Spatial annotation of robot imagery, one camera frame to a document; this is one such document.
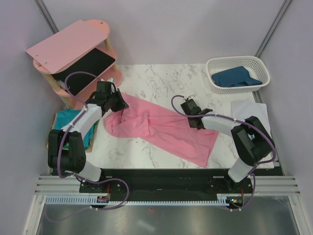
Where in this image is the pink t-shirt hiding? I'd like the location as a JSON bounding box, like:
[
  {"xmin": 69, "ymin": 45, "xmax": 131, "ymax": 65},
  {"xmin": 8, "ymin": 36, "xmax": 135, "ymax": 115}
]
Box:
[{"xmin": 104, "ymin": 94, "xmax": 218, "ymax": 167}]

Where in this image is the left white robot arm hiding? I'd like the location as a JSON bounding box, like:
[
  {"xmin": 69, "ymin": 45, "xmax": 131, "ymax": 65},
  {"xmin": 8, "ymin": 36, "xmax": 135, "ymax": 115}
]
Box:
[{"xmin": 48, "ymin": 81, "xmax": 129, "ymax": 192}]

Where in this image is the white slotted cable duct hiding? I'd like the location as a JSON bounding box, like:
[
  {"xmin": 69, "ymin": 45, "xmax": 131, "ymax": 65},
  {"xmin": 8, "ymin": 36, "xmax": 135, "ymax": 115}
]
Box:
[{"xmin": 45, "ymin": 195, "xmax": 229, "ymax": 206}]

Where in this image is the pink tiered shelf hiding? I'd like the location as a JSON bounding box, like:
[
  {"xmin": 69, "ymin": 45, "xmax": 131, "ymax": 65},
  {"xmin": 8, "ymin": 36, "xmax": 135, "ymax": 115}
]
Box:
[{"xmin": 26, "ymin": 19, "xmax": 123, "ymax": 109}]

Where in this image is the teal folded t-shirt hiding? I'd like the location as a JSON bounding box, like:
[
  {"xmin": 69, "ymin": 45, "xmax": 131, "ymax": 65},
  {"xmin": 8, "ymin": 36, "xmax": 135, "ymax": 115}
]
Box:
[{"xmin": 52, "ymin": 109, "xmax": 96, "ymax": 149}]

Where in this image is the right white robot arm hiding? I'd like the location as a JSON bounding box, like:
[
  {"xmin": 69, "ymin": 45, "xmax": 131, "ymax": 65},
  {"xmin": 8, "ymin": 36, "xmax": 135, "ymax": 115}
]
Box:
[{"xmin": 180, "ymin": 98, "xmax": 276, "ymax": 193}]

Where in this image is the blue t-shirt in basket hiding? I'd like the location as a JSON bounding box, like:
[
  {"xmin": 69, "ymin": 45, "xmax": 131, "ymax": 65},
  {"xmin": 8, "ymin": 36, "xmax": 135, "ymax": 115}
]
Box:
[{"xmin": 211, "ymin": 66, "xmax": 262, "ymax": 88}]

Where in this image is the white folded cloth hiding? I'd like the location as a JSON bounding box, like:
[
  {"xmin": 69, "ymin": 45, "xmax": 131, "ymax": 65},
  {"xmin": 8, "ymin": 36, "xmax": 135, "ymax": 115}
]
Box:
[{"xmin": 231, "ymin": 100, "xmax": 270, "ymax": 133}]

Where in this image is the white perforated plastic basket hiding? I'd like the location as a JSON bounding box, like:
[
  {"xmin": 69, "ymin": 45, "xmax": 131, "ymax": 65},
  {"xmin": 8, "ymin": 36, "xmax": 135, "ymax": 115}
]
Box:
[{"xmin": 205, "ymin": 56, "xmax": 270, "ymax": 94}]

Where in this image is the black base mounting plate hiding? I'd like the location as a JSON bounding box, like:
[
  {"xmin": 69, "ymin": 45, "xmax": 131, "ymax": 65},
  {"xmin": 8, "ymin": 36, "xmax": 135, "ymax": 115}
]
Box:
[{"xmin": 74, "ymin": 169, "xmax": 253, "ymax": 201}]

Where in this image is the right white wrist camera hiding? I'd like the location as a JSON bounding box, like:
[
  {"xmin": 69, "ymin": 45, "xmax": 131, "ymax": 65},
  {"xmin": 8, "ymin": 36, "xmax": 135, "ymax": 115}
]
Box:
[{"xmin": 184, "ymin": 94, "xmax": 197, "ymax": 101}]

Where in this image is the black tablet on shelf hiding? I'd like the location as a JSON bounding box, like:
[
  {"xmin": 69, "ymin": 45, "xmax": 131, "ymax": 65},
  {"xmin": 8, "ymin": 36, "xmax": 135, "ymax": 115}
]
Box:
[{"xmin": 50, "ymin": 47, "xmax": 116, "ymax": 97}]

